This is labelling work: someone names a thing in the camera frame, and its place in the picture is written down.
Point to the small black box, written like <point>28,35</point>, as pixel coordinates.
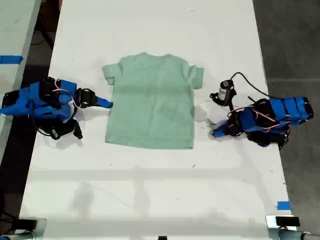
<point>287,221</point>
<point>28,224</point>

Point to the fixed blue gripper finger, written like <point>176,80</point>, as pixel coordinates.
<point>103,100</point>
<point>221,127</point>

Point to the black camera box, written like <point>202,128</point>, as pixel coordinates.
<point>62,130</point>
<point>223,90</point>

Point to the metal clamp plate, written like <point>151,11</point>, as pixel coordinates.
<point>42,228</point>
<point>270,227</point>

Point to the tiny black block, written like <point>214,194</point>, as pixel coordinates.
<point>162,238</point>

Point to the short blue tape strip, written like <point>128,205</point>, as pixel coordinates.
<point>283,205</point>

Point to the pale green T-shirt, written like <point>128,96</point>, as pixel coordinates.
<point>152,105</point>

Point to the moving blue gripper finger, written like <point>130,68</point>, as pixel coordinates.
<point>221,133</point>
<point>102,105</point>

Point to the grey metal pipe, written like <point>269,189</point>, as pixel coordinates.
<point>17,236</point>
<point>300,235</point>

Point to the long blue tape strip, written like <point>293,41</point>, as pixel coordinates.
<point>11,59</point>

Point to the white side table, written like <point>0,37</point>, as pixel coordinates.
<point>15,37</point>

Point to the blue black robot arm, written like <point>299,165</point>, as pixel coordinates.
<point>275,111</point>
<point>25,101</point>

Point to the black camera stalk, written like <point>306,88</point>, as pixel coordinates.
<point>230,101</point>

